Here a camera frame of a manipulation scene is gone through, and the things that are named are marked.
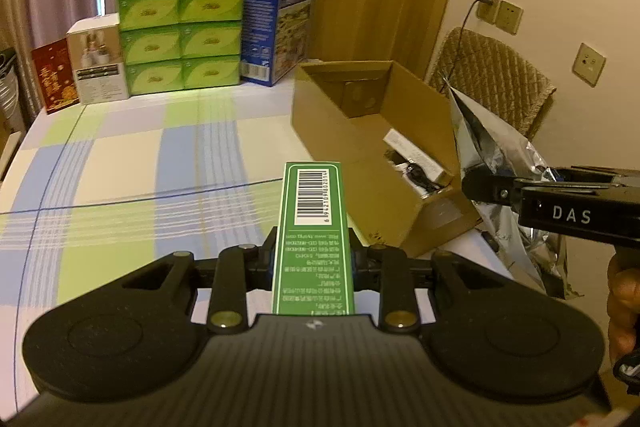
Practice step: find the single beige wall socket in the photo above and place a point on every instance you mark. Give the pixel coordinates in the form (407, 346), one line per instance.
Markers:
(589, 64)

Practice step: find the tall blue carton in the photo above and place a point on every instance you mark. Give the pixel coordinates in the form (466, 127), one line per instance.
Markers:
(262, 27)

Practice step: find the stack of green tissue boxes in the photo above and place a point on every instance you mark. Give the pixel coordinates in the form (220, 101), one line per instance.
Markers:
(180, 37)

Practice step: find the white product box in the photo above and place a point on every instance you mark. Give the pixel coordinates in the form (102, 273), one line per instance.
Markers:
(97, 62)

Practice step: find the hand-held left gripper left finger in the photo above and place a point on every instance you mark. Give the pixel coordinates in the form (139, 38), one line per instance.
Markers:
(267, 263)

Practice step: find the brown cardboard box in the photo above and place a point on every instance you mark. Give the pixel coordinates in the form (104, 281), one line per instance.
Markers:
(350, 142)

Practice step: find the empty beige wall socket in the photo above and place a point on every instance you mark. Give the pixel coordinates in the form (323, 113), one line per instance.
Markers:
(509, 16)

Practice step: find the person's right hand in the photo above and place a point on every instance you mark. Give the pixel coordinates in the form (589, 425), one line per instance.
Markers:
(625, 307)

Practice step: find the large white medicine box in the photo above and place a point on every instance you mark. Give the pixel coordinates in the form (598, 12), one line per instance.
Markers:
(415, 154)

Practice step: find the silver foil bag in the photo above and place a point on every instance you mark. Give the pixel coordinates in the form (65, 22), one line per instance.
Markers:
(495, 142)

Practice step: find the plaid cloth covered desktop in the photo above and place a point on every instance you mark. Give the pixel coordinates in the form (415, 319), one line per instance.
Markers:
(125, 187)

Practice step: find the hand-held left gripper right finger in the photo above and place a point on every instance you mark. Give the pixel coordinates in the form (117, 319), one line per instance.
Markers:
(361, 264)

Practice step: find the wall socket with plug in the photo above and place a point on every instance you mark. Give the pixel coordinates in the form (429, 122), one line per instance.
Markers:
(487, 7)

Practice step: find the red greeting envelope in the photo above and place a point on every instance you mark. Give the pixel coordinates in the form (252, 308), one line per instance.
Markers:
(55, 77)

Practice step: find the stacked white buckets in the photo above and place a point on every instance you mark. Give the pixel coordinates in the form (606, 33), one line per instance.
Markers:
(9, 97)

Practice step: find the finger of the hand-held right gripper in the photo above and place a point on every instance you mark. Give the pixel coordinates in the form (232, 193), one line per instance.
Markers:
(492, 189)
(595, 175)

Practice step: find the green medicine box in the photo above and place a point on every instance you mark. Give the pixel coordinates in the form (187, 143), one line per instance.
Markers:
(312, 257)

